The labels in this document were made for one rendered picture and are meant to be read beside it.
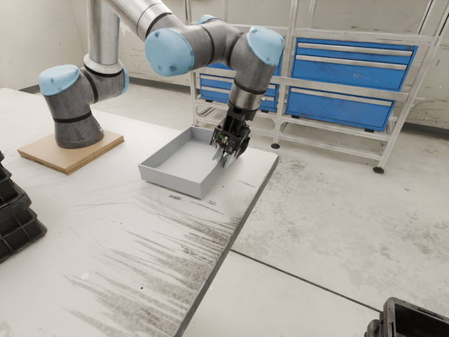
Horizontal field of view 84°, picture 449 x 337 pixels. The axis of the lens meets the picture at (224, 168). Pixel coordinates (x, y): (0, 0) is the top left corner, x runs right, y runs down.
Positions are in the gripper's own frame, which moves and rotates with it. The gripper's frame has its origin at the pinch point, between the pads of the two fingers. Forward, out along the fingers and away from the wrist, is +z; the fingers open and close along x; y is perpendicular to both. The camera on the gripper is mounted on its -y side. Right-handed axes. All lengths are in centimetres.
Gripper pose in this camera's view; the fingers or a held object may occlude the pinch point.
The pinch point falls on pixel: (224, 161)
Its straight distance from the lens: 72.5
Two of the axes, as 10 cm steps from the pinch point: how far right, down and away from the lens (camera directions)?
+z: -2.7, 7.1, 6.5
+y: -3.8, 5.4, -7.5
